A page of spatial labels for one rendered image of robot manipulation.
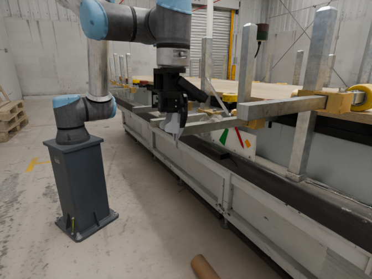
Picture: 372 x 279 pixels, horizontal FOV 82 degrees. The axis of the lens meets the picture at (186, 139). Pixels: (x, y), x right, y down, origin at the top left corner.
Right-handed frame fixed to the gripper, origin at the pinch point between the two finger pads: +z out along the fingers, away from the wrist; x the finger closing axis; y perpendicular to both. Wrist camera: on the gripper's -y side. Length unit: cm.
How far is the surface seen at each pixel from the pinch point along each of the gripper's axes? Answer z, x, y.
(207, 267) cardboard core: 74, -9, -23
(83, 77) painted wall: 19, -807, -37
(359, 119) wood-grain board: -7, 27, -47
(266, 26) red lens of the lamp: -34.4, -1.8, -33.6
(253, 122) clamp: -2.9, 3.8, -27.7
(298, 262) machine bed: 64, 16, -57
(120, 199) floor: 83, -102, -1
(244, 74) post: -18.8, -3.3, -27.8
